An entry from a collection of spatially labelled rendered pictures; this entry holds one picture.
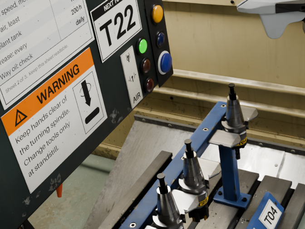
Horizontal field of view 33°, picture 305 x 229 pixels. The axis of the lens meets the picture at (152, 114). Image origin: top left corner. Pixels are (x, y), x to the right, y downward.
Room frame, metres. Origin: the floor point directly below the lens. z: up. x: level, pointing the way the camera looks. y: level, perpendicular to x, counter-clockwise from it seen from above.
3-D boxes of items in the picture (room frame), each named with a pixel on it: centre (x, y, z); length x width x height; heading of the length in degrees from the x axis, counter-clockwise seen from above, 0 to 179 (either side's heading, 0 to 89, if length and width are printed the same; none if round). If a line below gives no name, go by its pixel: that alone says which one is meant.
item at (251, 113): (1.05, -0.22, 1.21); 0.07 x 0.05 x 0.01; 53
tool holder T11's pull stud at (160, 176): (0.74, 0.01, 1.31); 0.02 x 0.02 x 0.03
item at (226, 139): (0.96, -0.16, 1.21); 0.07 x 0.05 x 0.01; 53
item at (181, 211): (0.74, 0.01, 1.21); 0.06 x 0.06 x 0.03
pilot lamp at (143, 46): (0.66, 0.00, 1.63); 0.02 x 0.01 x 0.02; 143
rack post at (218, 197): (1.08, -0.18, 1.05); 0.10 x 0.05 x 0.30; 53
